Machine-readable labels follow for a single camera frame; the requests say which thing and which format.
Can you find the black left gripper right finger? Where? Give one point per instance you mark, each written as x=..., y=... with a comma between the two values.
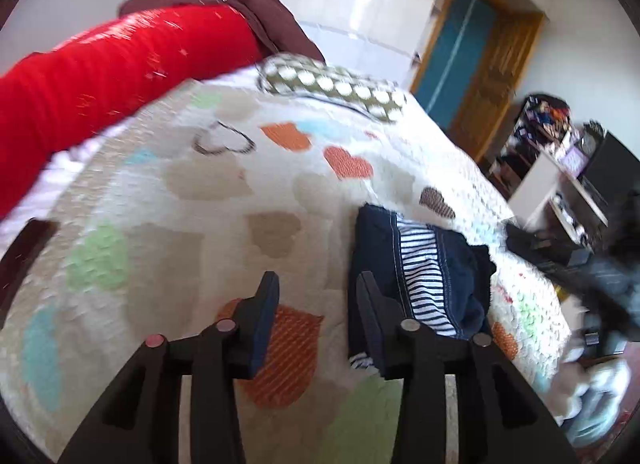
x=500, y=417

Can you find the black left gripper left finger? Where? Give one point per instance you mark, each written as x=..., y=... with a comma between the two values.
x=136, y=419

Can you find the white gloved right hand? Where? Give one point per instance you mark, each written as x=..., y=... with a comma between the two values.
x=585, y=402

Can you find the white shelf unit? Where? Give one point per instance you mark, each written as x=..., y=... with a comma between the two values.
x=552, y=201

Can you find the black television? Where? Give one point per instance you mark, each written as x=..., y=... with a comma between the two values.
x=612, y=172

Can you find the cluttered shoe rack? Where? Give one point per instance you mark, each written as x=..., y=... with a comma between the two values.
x=541, y=124

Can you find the heart patterned quilt bedspread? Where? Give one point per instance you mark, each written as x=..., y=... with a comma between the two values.
x=177, y=217

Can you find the wooden door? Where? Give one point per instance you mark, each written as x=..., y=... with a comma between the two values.
x=506, y=56

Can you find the teal hanging curtain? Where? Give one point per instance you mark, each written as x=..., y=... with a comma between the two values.
x=455, y=58

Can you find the red bolster cushion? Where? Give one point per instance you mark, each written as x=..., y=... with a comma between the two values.
x=52, y=101

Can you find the olive white patterned pillow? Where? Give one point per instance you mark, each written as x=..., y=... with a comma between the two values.
x=293, y=75

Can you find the maroon blanket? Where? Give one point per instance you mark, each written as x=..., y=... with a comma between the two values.
x=272, y=23

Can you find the white headboard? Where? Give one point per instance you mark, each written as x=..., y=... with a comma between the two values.
x=36, y=26

